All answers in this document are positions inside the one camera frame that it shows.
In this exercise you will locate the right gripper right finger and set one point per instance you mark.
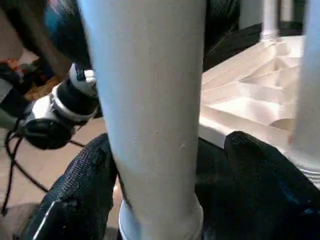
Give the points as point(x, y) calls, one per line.
point(257, 190)

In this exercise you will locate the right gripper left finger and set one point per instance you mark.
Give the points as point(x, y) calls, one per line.
point(75, 195)

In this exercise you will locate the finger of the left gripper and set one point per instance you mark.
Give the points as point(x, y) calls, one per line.
point(67, 32)
point(221, 20)

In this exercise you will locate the white plastic table top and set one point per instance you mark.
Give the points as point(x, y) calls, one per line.
point(250, 100)

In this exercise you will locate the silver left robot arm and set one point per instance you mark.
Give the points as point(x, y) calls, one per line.
point(62, 107)

